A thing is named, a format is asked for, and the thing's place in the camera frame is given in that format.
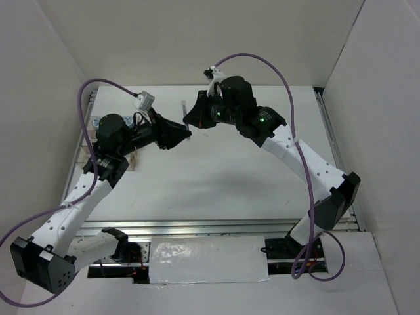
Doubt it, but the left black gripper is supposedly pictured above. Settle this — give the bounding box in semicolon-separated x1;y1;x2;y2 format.
118;107;192;157

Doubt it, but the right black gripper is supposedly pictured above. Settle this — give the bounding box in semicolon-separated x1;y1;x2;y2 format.
183;89;240;129

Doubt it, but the clear pen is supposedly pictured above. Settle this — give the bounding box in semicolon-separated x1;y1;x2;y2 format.
181;100;191;141

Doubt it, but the blue slime jar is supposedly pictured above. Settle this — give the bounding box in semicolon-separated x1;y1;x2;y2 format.
123;115;135;129
90;116;101;130

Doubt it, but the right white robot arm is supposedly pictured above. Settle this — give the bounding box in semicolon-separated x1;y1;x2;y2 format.
183;76;361;257

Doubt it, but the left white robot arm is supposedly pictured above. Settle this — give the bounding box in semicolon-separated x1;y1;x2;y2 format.
10;114;191;295

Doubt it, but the clear three-compartment organizer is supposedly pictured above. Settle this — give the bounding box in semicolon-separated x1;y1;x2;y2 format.
75;114;140;172

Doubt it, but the white foam board cover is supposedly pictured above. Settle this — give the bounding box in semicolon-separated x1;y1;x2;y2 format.
149;236;269;284

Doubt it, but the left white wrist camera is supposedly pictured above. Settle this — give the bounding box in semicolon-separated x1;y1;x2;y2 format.
133;91;155;112

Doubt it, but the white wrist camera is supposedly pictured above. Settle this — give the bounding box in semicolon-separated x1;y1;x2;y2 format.
133;91;155;112
203;66;226;96

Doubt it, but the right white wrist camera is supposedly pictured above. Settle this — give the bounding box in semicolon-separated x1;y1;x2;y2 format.
203;66;226;96

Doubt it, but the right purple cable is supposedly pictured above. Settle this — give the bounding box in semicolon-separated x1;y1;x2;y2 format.
213;52;346;282

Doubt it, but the purple cable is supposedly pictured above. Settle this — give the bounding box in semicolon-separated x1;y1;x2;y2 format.
213;52;346;282
0;78;138;308

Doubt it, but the aluminium left rail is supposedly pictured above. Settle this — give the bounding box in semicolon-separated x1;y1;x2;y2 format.
86;89;98;116

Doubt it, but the aluminium rail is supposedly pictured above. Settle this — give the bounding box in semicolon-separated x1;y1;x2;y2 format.
313;87;367;232
86;89;98;116
75;220;358;238

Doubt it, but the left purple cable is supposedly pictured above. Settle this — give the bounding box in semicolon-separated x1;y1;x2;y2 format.
0;78;138;308

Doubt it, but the aluminium front rail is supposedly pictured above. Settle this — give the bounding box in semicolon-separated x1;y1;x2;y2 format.
75;220;358;238

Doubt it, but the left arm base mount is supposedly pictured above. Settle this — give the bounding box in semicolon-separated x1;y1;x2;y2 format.
87;241;151;285

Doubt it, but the aluminium right rail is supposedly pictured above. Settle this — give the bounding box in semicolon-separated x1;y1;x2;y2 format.
313;87;367;232

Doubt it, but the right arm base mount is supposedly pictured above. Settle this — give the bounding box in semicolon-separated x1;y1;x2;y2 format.
260;238;327;275

